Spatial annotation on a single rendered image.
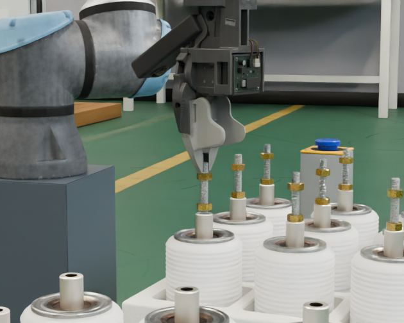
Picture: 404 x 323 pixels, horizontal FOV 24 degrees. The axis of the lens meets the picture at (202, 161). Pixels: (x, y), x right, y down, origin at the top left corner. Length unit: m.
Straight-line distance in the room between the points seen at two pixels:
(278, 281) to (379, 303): 0.12
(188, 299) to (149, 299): 0.33
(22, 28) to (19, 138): 0.15
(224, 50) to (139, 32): 0.32
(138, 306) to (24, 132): 0.33
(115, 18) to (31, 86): 0.16
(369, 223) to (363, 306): 0.26
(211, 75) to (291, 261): 0.24
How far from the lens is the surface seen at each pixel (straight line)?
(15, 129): 1.33
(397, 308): 1.07
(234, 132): 1.14
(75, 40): 1.34
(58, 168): 1.32
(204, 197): 1.15
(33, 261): 1.32
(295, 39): 6.19
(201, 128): 1.12
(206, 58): 1.09
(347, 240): 1.21
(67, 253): 1.29
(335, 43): 6.15
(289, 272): 1.09
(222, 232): 1.18
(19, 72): 1.32
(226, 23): 1.10
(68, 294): 0.88
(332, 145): 1.50
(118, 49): 1.36
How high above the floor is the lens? 0.51
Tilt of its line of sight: 8 degrees down
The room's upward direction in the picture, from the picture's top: straight up
